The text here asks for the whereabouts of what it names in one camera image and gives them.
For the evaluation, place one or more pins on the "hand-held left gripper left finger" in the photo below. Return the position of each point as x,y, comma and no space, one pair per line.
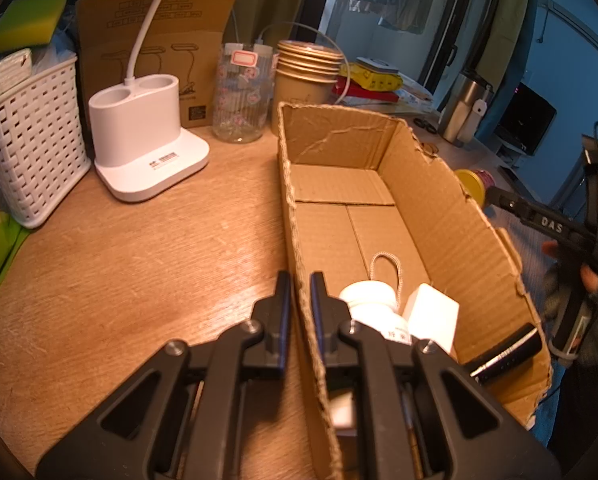
283,320

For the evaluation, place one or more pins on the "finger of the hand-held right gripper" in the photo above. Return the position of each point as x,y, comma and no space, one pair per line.
509,205

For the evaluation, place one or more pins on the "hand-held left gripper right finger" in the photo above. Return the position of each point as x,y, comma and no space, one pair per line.
319,310

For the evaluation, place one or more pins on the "pink can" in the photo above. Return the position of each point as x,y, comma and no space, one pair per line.
471,185

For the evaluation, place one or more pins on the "white pill bottle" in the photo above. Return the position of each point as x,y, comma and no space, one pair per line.
369,300

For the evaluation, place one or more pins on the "cardboard box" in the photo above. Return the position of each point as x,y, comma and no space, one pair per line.
429,200

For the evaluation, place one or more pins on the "white square power adapter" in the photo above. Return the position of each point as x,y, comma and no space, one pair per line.
431,315

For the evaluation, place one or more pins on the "black flashlight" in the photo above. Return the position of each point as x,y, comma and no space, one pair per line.
509,352

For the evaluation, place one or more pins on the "white computer desk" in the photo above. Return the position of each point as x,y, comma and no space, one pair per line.
511,152

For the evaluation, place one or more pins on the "black television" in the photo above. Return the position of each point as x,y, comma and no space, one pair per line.
526,117

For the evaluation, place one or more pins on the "steel tumbler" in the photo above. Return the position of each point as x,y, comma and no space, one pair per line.
461,110

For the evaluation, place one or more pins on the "black scissors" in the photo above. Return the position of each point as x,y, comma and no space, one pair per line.
425,125

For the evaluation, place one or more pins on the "wet wipes packet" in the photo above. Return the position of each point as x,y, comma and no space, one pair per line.
414,92

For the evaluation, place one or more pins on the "yellow box with white device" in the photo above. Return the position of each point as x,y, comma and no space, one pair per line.
381,79

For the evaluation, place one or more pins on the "red book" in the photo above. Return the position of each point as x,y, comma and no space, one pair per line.
364,94

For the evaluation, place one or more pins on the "white air conditioner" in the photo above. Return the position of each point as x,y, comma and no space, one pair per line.
584,35

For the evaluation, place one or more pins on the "printed glass jar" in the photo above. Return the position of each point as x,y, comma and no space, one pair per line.
241,100

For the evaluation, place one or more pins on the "stack of brown paper cups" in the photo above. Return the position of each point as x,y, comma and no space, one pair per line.
304,80

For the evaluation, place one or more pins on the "white desk lamp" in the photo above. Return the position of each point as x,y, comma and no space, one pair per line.
144,130

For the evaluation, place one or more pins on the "brown lamp packaging box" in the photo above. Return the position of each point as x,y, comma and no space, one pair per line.
199,60

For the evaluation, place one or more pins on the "white plastic basket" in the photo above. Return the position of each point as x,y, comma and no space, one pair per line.
34,145

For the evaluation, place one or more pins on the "clear plastic bags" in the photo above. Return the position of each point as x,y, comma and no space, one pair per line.
54,47

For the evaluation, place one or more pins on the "green yellow sponge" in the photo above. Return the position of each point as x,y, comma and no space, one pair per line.
26,22

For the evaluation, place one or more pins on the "black sliding door frame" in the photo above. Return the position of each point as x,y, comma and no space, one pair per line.
459,20

